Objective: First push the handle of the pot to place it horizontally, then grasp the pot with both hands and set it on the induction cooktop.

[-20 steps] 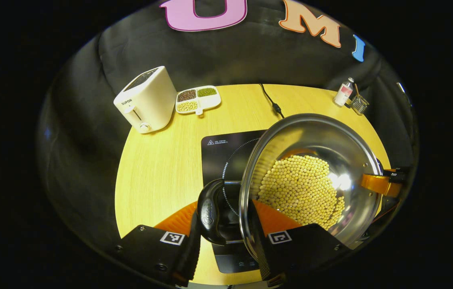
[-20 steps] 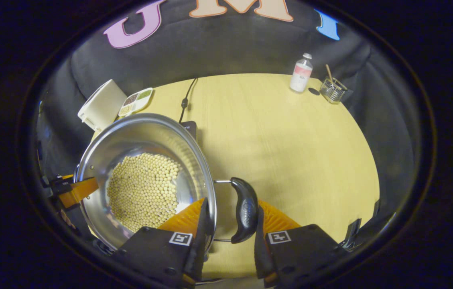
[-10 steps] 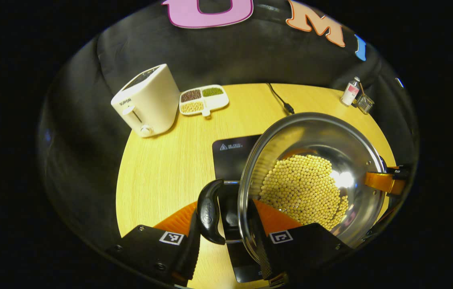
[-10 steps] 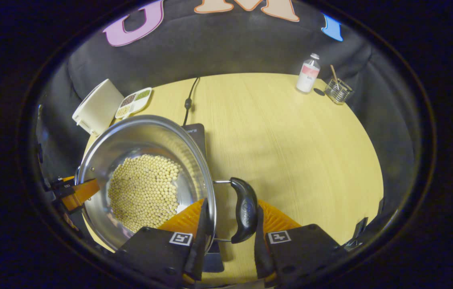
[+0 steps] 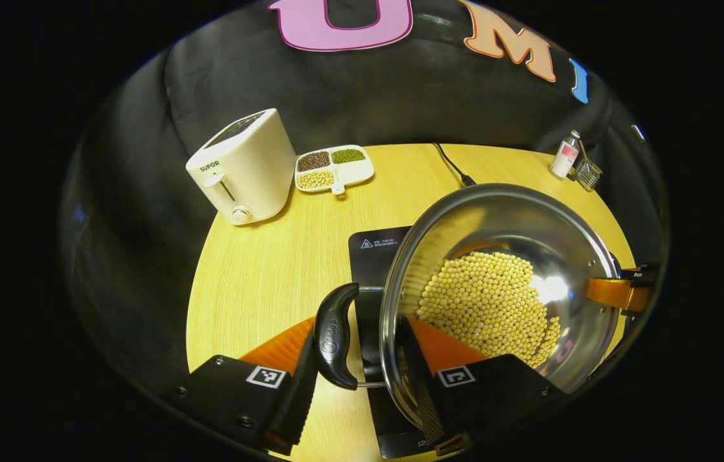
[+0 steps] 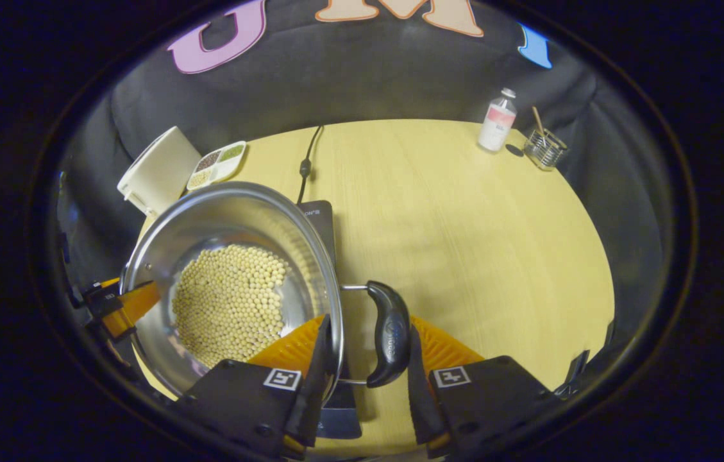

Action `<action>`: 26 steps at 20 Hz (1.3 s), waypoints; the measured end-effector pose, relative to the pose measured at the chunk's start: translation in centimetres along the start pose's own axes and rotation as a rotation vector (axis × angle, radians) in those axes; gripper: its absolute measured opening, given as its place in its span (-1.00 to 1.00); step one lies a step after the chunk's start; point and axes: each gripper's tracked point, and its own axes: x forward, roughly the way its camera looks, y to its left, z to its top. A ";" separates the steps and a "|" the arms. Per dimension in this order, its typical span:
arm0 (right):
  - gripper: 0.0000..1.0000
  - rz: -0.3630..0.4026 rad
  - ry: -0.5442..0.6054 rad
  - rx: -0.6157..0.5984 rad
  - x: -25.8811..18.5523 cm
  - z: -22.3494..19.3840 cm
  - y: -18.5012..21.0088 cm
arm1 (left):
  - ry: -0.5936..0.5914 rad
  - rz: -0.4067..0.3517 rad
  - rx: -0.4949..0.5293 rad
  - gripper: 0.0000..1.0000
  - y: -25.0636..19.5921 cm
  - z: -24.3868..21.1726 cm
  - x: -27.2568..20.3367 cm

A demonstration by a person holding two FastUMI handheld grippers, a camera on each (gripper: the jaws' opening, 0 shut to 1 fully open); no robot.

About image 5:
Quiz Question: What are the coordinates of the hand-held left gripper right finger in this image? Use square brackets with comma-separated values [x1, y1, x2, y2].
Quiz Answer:
[397, 316, 568, 456]

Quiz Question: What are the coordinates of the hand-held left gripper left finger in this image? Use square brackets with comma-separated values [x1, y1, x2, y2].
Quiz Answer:
[173, 314, 319, 455]

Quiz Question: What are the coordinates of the stainless steel pot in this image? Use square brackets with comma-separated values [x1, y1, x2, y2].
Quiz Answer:
[314, 184, 625, 431]

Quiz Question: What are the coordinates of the black induction cooktop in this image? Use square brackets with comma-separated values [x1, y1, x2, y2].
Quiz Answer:
[348, 226, 459, 459]

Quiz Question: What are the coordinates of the pile of yellow soybeans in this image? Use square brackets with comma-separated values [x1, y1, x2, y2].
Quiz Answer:
[416, 252, 561, 370]

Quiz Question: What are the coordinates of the small bottle pink label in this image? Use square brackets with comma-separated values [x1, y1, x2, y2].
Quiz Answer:
[549, 130, 582, 180]

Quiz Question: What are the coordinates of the white divided bean dish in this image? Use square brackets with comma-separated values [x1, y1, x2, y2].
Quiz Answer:
[294, 145, 375, 195]

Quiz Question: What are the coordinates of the white toaster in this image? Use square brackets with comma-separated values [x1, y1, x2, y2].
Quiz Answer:
[185, 108, 297, 226]

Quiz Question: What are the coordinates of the small wire basket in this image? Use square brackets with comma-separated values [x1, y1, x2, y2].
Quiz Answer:
[575, 159, 603, 192]

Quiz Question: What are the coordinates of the black power cable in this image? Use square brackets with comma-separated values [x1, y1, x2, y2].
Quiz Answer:
[432, 142, 478, 188]

